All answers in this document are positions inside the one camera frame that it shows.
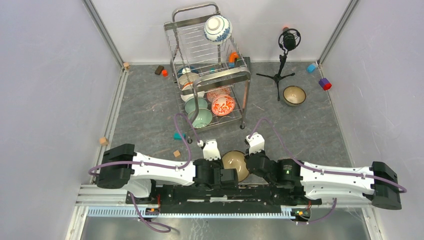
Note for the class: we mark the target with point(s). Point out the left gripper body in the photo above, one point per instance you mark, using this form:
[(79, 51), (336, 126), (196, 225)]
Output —
[(218, 164)]

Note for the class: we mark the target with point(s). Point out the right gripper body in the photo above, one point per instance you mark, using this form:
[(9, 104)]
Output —
[(260, 153)]

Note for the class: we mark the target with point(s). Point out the copper bowl with floral motif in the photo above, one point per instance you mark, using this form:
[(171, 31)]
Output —
[(235, 159)]

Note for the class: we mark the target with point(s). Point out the dark bowl with lattice band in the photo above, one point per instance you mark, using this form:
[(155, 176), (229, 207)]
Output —
[(294, 95)]

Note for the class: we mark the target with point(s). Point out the white blue floral bowl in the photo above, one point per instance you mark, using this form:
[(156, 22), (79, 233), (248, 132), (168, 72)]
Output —
[(217, 30)]

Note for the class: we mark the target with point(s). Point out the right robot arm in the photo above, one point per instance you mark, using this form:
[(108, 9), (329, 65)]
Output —
[(295, 183)]

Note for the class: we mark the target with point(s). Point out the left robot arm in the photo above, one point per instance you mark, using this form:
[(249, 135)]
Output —
[(124, 168)]

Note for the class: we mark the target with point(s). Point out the steel two-tier dish rack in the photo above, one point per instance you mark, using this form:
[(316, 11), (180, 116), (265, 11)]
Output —
[(188, 47)]

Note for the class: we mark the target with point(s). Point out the small wooden cube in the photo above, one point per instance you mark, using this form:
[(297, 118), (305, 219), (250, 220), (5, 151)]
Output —
[(177, 154)]

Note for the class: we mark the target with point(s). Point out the teal block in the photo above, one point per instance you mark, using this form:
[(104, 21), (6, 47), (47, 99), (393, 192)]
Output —
[(178, 136)]

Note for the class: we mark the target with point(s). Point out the celadon green front bowl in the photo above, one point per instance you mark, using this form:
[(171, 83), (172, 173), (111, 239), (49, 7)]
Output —
[(203, 118)]

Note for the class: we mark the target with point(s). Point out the celadon green bowl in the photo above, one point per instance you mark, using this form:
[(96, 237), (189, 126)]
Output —
[(203, 118), (190, 104)]

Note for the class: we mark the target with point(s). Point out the red white patterned bowl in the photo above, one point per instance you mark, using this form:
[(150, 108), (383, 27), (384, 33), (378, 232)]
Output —
[(223, 105)]

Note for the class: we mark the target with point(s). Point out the celadon green rear bowl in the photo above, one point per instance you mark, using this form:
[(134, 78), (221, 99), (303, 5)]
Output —
[(190, 104)]

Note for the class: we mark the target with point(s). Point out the purple and red block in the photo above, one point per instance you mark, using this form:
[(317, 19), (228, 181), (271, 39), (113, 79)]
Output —
[(325, 84)]

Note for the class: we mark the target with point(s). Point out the white bowl with orange rim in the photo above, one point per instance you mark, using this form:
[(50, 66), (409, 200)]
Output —
[(186, 82)]

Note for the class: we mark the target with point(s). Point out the light blue block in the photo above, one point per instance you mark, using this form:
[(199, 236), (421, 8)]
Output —
[(312, 67)]

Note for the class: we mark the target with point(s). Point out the orange arch block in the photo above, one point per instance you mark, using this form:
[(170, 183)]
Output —
[(233, 56)]

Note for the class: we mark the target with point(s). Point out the blue rimmed small bowl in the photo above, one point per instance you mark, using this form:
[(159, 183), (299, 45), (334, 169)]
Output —
[(185, 70)]

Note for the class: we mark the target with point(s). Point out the small red block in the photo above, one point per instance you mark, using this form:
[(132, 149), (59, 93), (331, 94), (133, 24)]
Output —
[(164, 73)]

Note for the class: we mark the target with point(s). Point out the wooden cube at left edge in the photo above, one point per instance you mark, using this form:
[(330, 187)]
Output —
[(103, 141)]

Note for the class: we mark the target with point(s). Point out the brown block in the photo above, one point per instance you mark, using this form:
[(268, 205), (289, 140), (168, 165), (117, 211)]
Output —
[(159, 70)]

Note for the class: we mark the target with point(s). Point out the black microphone on tripod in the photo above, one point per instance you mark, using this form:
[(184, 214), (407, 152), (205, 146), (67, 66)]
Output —
[(288, 40)]

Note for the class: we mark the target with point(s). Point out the wooden cube at corner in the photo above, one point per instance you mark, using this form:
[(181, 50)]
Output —
[(126, 65)]

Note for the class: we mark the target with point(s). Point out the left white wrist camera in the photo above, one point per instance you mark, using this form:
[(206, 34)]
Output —
[(210, 149)]

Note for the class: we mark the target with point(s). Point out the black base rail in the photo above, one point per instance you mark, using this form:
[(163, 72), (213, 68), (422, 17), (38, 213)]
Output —
[(244, 199)]

